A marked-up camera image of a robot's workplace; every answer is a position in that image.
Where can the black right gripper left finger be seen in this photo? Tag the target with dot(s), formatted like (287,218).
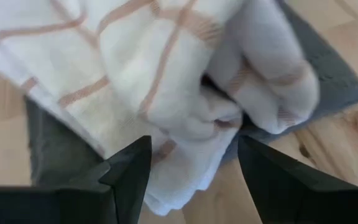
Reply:
(126,186)

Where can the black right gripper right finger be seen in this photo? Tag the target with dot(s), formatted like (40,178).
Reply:
(291,193)

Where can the white red-checked towel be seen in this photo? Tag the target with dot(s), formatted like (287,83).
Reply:
(135,77)

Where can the plain grey towel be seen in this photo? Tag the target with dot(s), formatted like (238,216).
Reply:
(331,71)

